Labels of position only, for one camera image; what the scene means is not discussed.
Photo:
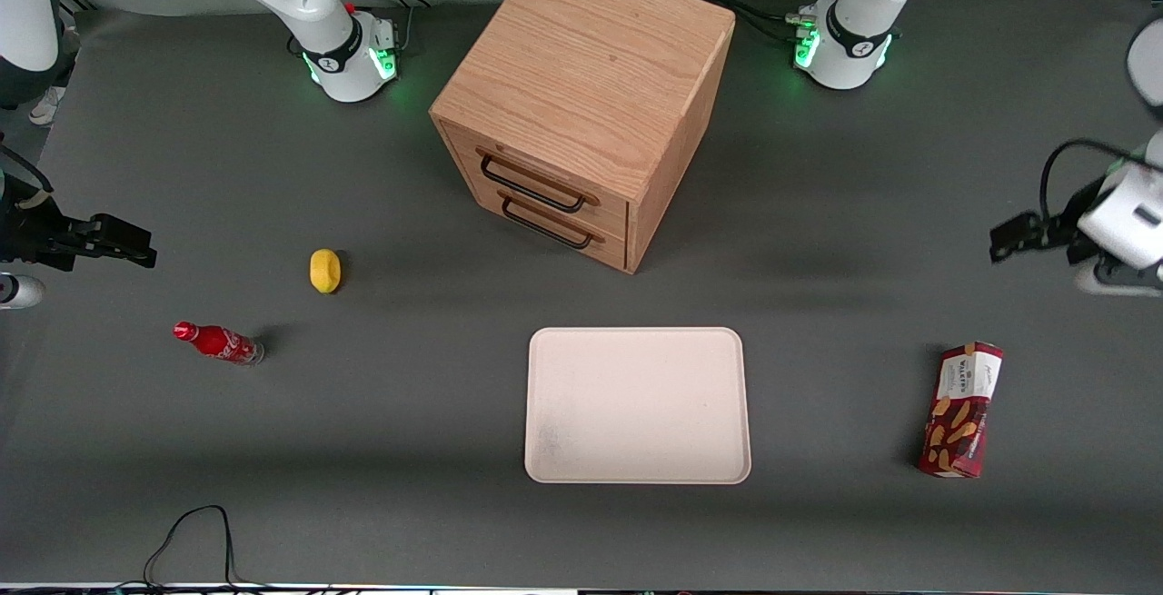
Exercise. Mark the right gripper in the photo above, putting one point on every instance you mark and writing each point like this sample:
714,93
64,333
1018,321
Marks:
29,235

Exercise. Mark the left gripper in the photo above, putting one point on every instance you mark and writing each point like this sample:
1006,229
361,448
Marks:
1061,231

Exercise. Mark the red cookie box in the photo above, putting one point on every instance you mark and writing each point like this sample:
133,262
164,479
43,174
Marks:
961,413

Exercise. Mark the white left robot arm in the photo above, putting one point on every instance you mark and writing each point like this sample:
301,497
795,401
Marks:
863,4

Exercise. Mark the white rectangular tray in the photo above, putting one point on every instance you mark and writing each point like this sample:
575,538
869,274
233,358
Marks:
636,404

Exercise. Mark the red cola bottle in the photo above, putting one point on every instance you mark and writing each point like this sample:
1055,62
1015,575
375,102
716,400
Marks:
218,342

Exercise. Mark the white sneaker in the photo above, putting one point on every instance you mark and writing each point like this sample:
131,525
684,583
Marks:
45,107

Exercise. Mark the yellow lemon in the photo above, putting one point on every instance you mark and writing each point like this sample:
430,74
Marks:
325,270

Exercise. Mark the wooden drawer front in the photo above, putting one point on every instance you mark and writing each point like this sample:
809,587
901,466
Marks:
509,154
609,245

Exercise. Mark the oak wooden drawer cabinet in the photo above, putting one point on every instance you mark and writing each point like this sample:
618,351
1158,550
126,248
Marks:
591,68

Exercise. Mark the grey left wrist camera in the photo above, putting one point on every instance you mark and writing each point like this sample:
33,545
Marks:
1118,282

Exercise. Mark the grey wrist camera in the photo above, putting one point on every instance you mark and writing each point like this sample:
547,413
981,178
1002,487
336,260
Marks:
1118,282
18,292

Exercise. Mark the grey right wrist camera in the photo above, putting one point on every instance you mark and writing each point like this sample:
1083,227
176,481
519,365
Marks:
18,292

